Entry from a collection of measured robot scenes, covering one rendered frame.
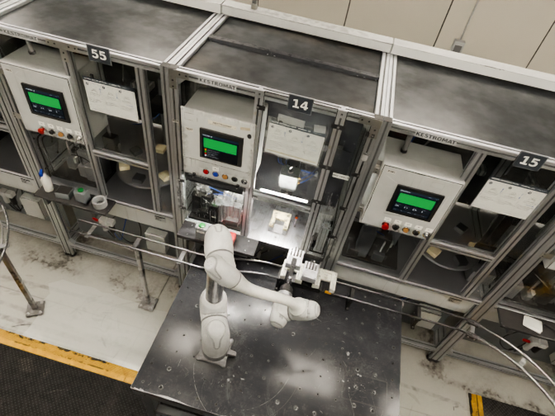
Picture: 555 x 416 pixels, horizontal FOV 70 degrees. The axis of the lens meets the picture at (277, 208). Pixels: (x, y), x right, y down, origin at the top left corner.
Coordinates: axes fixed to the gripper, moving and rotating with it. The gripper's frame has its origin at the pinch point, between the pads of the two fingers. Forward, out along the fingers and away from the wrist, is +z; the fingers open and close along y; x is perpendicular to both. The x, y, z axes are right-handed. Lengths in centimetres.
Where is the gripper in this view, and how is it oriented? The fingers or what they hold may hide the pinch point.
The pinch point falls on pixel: (293, 264)
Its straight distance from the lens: 249.0
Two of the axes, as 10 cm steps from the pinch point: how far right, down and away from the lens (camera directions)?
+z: 2.5, -7.3, 6.4
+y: 1.1, -6.4, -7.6
